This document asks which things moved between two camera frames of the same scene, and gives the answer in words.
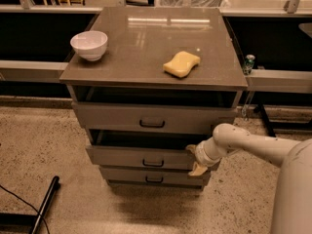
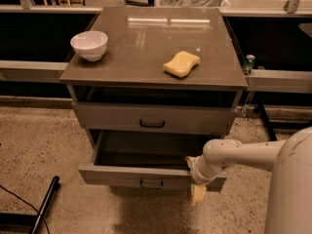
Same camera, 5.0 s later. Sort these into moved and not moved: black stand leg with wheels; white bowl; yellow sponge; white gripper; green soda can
Moved: white gripper
Not moved: black stand leg with wheels; yellow sponge; green soda can; white bowl
